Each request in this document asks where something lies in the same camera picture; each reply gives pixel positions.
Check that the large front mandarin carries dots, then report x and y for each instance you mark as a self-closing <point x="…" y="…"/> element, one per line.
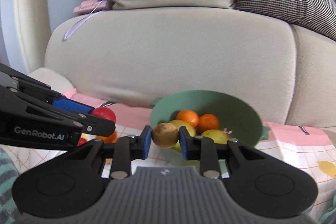
<point x="108" y="139"/>

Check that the beige sofa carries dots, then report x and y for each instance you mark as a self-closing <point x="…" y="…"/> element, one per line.
<point x="135" y="56"/>

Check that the pink grid patterned cloth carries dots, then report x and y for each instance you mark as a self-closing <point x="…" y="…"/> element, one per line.
<point x="306" y="148"/>

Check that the small brown round fruit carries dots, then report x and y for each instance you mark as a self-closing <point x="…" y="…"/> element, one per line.
<point x="165" y="135"/>

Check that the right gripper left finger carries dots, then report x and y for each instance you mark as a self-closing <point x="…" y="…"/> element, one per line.
<point x="76" y="180"/>

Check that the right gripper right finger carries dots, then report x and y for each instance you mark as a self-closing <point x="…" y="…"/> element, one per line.
<point x="256" y="181"/>

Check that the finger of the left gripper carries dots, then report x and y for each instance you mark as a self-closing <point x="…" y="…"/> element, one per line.
<point x="19" y="82"/>
<point x="21" y="115"/>

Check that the pink book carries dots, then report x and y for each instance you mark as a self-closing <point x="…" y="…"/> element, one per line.
<point x="89" y="6"/>

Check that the teal striped blanket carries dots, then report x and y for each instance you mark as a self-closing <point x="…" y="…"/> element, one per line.
<point x="9" y="173"/>

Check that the lilac ribbon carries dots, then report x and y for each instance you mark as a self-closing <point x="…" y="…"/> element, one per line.
<point x="77" y="25"/>

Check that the green plastic colander bowl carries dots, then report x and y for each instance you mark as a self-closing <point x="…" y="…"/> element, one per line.
<point x="236" y="118"/>

